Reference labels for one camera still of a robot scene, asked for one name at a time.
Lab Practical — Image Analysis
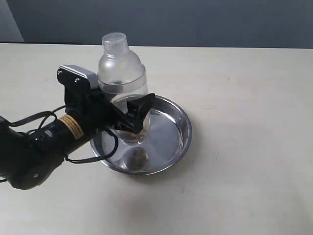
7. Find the clear plastic shaker bottle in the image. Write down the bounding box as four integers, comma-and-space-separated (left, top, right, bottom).
97, 32, 151, 145

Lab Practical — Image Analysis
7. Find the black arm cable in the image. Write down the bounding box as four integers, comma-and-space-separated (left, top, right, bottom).
0, 105, 118, 183

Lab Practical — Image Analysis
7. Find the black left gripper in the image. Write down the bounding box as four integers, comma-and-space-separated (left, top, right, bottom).
56, 68, 156, 137

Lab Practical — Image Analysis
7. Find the round stainless steel plate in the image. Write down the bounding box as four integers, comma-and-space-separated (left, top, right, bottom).
102, 96, 192, 175

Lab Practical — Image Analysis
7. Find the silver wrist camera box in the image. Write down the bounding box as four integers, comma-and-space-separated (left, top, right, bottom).
59, 65, 99, 89

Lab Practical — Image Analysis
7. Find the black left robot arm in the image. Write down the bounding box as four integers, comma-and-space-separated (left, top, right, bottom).
0, 65, 156, 190

